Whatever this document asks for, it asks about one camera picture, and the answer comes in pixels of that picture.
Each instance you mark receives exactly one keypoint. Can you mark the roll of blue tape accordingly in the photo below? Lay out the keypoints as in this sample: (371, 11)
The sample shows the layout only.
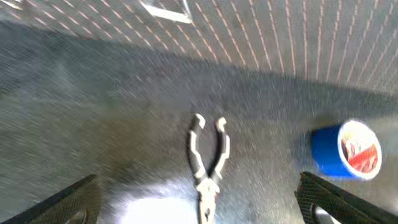
(326, 152)

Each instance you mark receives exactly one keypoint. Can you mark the black and white pliers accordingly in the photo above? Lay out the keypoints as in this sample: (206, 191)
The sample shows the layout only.
(206, 186)

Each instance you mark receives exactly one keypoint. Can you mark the metal hook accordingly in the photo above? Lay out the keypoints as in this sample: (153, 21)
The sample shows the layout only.
(168, 14)
(9, 3)

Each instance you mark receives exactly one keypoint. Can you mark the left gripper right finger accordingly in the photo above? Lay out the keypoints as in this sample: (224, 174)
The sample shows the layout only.
(329, 199)

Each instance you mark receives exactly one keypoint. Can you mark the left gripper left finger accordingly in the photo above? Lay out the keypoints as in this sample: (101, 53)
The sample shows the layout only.
(71, 205)

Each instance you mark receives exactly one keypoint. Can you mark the black pegboard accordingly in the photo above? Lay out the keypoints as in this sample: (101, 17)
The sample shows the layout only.
(280, 31)

